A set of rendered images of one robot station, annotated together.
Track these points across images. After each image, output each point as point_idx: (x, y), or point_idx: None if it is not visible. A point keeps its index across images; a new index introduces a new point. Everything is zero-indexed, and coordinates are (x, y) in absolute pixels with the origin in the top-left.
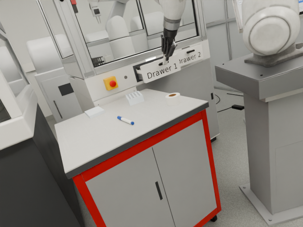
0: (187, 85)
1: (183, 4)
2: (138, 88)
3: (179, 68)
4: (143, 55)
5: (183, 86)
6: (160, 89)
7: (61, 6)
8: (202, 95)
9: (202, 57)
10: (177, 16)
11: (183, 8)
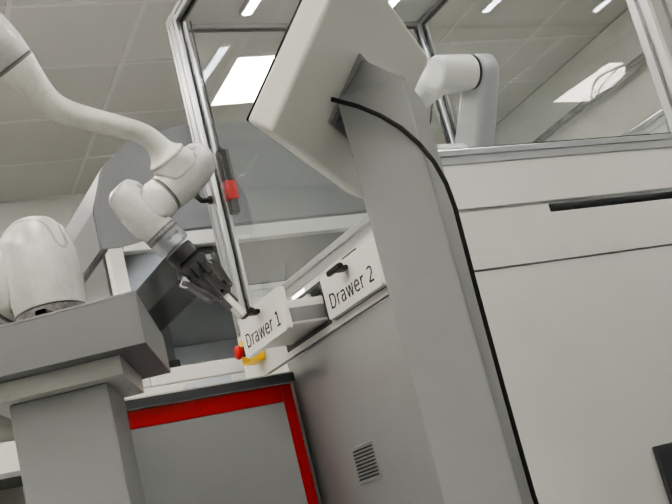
0: (370, 377)
1: (126, 223)
2: (291, 367)
3: (283, 324)
4: (286, 286)
5: (361, 378)
6: (321, 377)
7: (212, 211)
8: (411, 422)
9: (378, 284)
10: (141, 239)
11: (133, 227)
